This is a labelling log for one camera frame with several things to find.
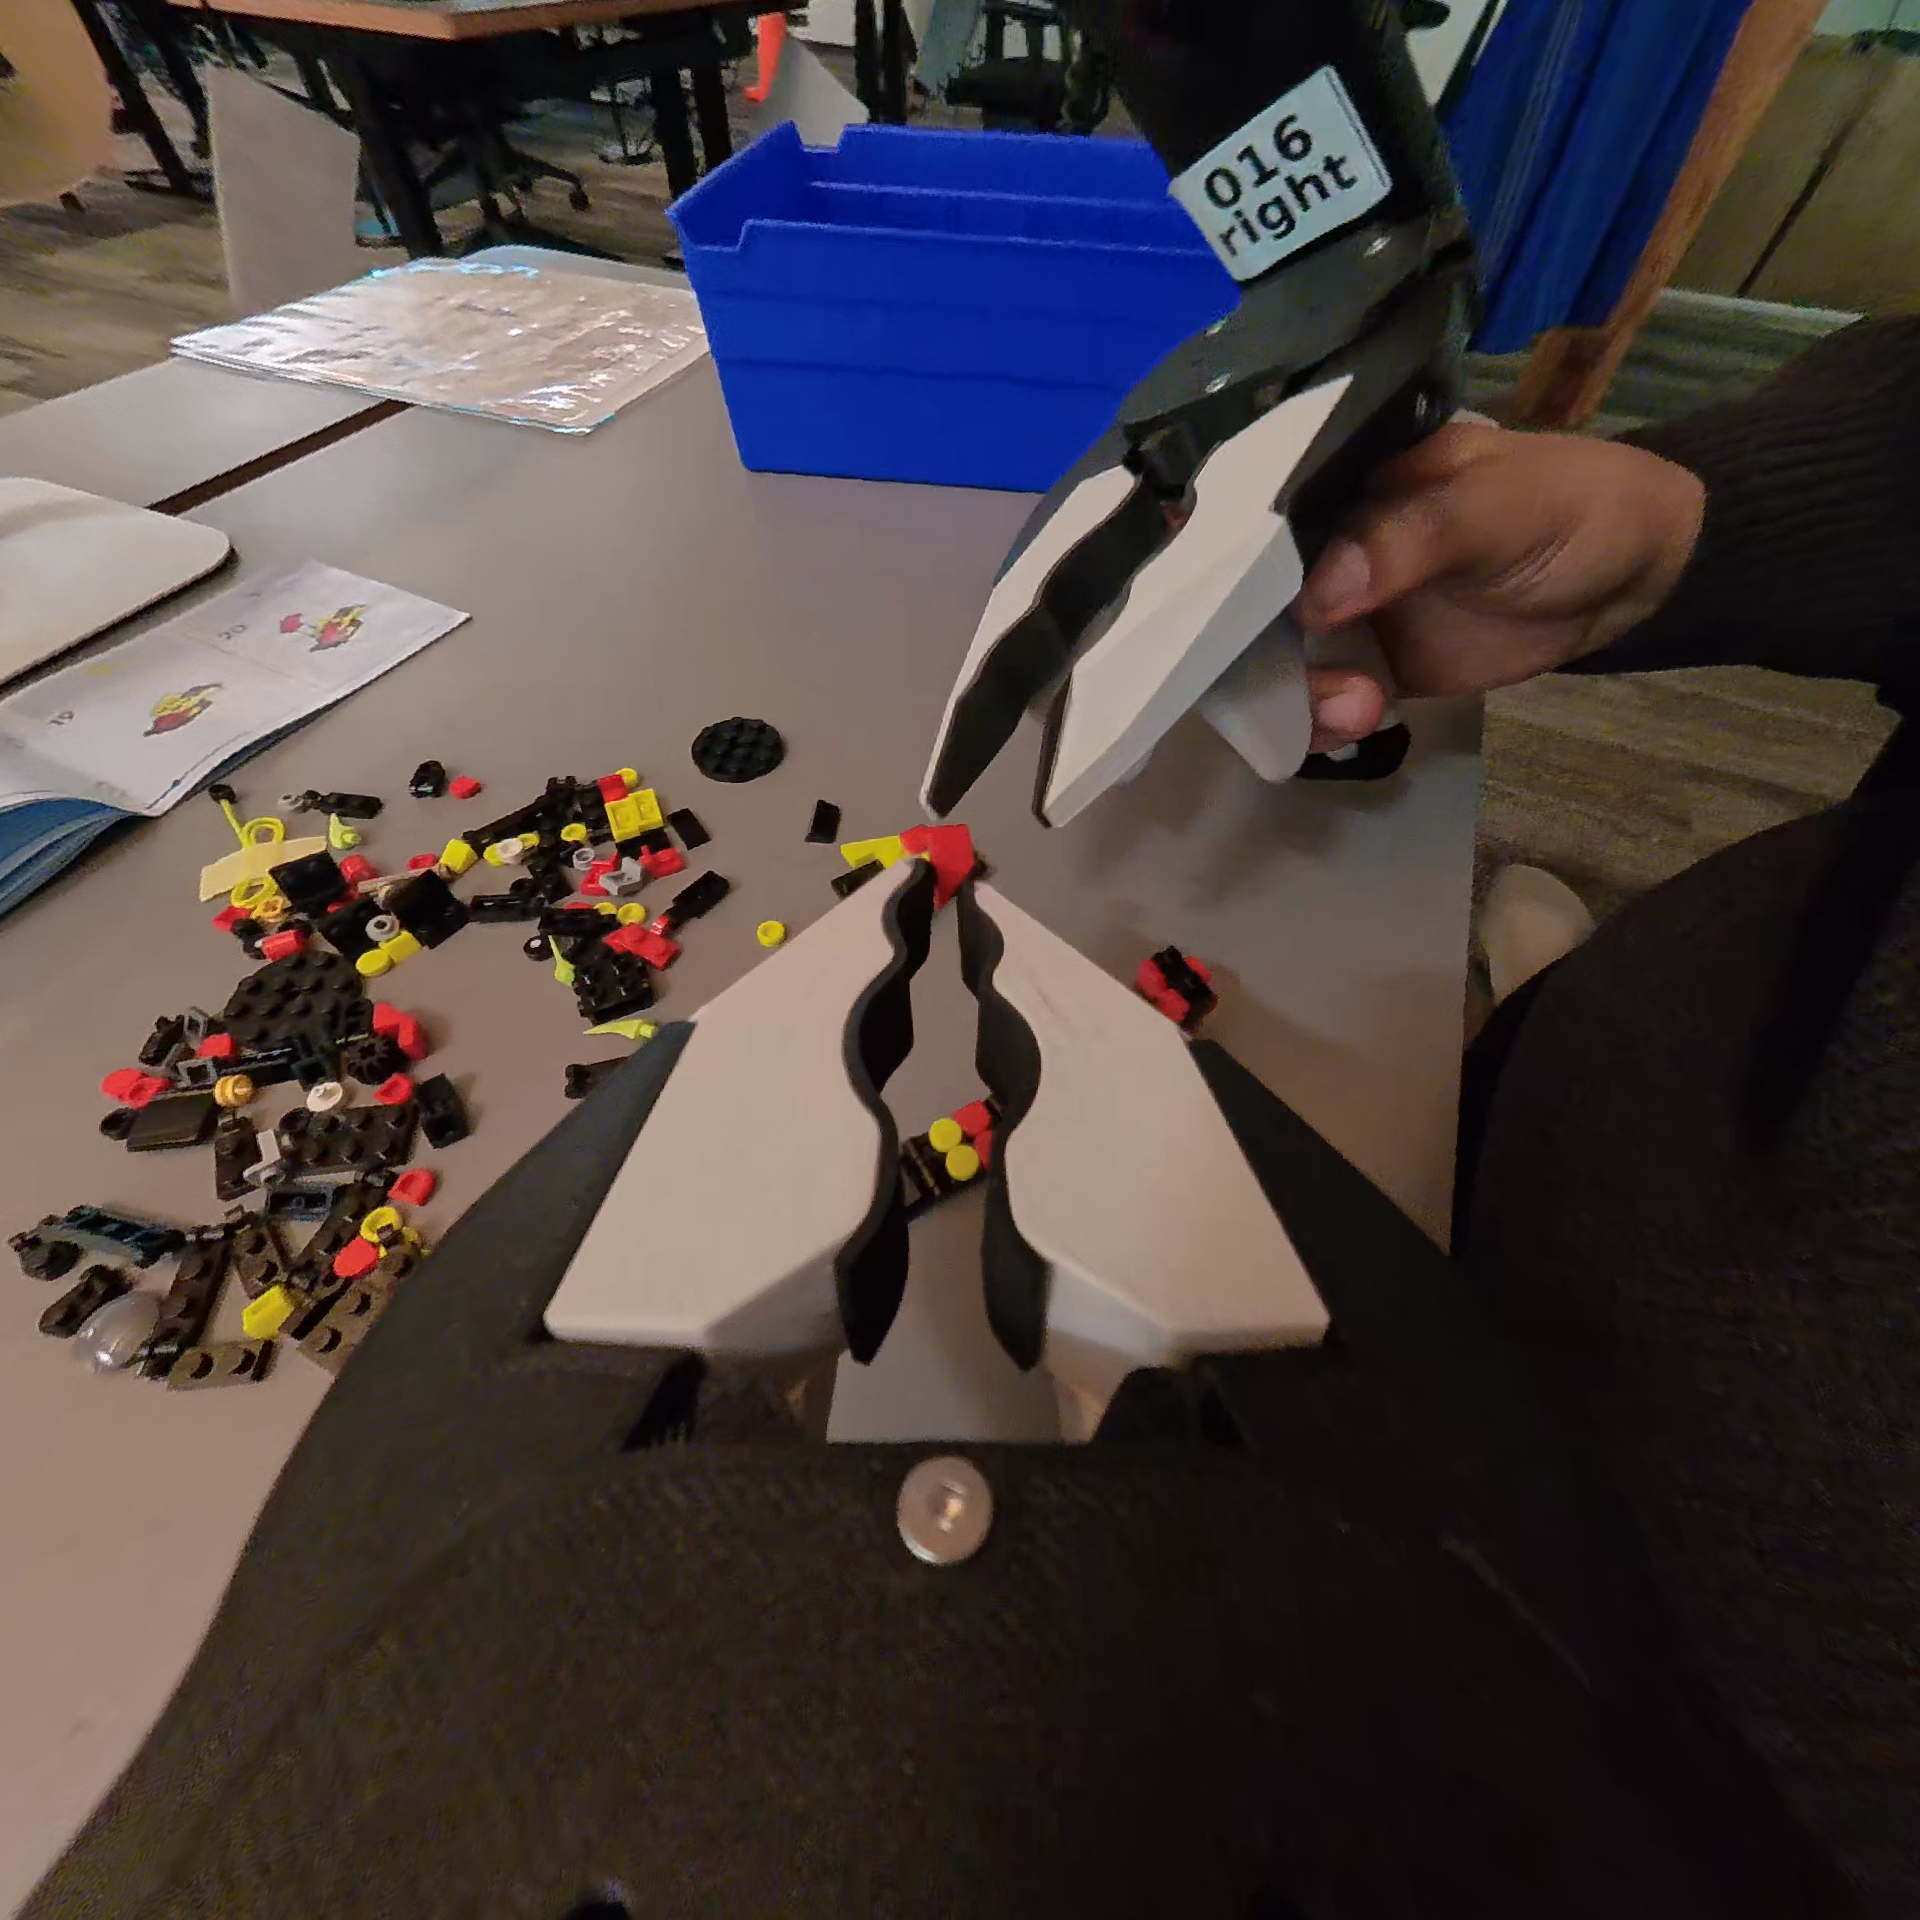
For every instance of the orange object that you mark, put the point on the orange object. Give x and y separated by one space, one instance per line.
768 61

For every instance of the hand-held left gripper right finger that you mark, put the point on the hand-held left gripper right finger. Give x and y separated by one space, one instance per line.
1154 1200

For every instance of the black round lego plate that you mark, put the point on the black round lego plate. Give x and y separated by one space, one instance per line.
733 747

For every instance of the person's right hand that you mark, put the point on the person's right hand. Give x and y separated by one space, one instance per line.
1530 557

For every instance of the long black lego strip assembly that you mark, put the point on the long black lego strip assembly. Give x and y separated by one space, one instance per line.
960 1142

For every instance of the blue plastic bin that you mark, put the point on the blue plastic bin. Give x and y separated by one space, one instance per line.
930 346

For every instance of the blue cloth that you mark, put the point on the blue cloth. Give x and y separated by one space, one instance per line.
1576 150

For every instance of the white board pad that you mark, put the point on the white board pad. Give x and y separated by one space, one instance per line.
89 570

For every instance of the pile of lego pieces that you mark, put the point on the pile of lego pieces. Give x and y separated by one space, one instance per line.
299 1003

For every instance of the small black lego tile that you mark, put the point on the small black lego tile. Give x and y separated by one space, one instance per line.
824 822

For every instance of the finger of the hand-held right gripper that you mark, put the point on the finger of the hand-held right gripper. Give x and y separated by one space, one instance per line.
1201 600
1026 585

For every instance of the wooden post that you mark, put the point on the wooden post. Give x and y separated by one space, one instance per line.
1680 194

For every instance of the dark wooden-top table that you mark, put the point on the dark wooden-top table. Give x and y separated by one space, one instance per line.
450 18

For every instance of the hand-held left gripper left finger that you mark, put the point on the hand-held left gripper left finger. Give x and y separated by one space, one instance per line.
720 1184

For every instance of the clear plastic bag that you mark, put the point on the clear plastic bag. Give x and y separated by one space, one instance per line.
450 338

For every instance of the person's right forearm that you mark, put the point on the person's right forearm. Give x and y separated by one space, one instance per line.
1799 510

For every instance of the lego instruction booklet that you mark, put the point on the lego instruction booklet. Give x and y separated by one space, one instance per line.
224 674

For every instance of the person's pale shoe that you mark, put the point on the person's pale shoe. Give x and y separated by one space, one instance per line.
1531 931

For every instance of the yellow wedge lego assembly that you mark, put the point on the yellow wedge lego assembly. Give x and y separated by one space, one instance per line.
937 855

